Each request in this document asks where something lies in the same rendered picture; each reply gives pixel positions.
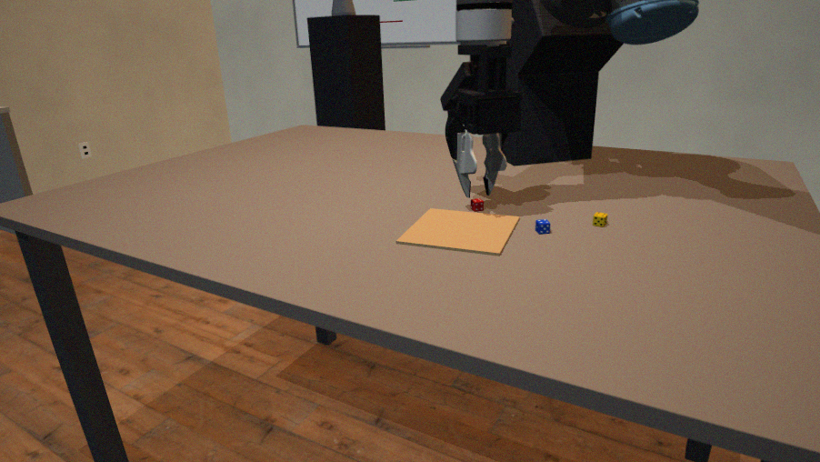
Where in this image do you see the yellow die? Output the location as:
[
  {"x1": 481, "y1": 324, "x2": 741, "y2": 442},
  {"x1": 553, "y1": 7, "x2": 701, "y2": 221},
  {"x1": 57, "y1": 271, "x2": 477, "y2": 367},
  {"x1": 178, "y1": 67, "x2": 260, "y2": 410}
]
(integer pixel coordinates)
[{"x1": 593, "y1": 212, "x2": 607, "y2": 227}]

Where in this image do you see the blue die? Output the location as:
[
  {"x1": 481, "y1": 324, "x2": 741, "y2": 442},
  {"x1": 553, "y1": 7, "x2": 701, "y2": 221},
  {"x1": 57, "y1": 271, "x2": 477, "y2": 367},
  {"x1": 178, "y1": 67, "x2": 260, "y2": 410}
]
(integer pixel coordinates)
[{"x1": 535, "y1": 219, "x2": 550, "y2": 235}]

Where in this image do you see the orange flat mat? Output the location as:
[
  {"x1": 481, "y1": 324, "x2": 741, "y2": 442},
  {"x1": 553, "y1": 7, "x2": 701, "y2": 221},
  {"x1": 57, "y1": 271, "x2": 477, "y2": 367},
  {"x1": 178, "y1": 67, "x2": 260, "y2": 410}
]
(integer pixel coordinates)
[{"x1": 396, "y1": 208, "x2": 520, "y2": 256}]

